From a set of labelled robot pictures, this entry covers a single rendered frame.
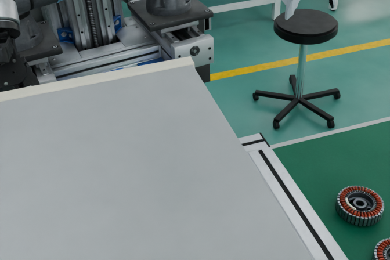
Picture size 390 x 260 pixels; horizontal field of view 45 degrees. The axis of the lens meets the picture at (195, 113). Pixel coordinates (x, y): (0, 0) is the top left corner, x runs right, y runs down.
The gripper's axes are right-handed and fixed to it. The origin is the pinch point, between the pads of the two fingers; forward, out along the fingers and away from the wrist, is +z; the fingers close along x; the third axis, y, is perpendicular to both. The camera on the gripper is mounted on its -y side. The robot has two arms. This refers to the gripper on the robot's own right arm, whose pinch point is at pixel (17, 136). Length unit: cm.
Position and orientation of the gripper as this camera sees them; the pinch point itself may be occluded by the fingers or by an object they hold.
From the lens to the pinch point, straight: 84.9
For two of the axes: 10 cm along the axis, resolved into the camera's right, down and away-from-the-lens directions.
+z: 2.4, 9.6, -1.4
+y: -1.8, 1.8, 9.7
